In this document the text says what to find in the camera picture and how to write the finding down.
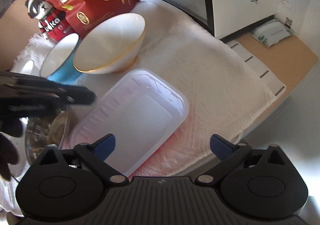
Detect white paper cup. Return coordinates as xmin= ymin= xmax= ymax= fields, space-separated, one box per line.
xmin=10 ymin=60 xmax=40 ymax=76

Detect blue ceramic bowl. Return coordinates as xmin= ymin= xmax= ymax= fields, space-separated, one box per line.
xmin=39 ymin=33 xmax=81 ymax=85

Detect stainless steel bowl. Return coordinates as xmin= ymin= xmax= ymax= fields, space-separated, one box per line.
xmin=25 ymin=111 xmax=70 ymax=165

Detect white gold-rimmed bowl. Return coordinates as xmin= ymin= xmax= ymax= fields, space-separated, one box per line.
xmin=73 ymin=13 xmax=146 ymax=74

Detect white plastic tray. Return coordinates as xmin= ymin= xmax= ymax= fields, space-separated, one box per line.
xmin=65 ymin=69 xmax=189 ymax=177

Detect white textured cloth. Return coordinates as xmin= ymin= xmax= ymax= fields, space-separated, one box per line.
xmin=0 ymin=0 xmax=278 ymax=216

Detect white striped paper strip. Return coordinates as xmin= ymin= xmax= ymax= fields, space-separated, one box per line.
xmin=227 ymin=40 xmax=286 ymax=97

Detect green white wipes pack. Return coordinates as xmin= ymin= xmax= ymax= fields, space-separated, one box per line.
xmin=249 ymin=19 xmax=295 ymax=49

